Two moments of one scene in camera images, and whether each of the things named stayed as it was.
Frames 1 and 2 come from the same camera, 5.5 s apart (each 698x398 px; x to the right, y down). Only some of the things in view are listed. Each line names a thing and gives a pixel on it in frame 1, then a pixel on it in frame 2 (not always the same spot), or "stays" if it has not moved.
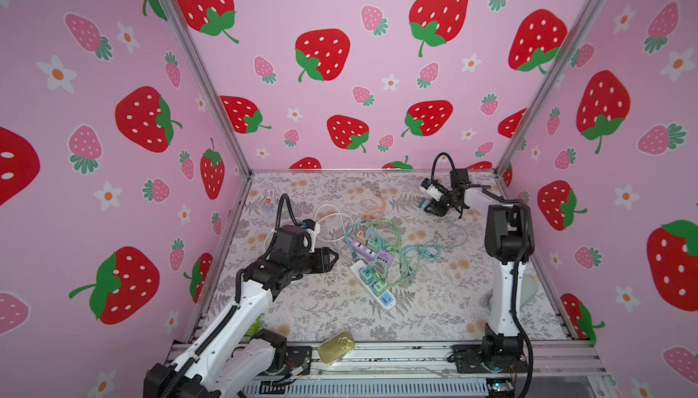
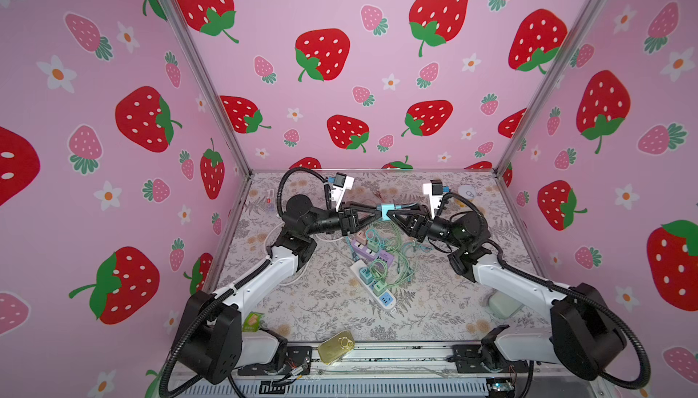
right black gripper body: x=444 y=203 -> x=436 y=232
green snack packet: x=253 y=329 stays
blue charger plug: x=365 y=275 stays
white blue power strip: x=386 y=301 stays
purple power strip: x=368 y=253 stays
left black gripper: x=324 y=263 -> x=344 y=223
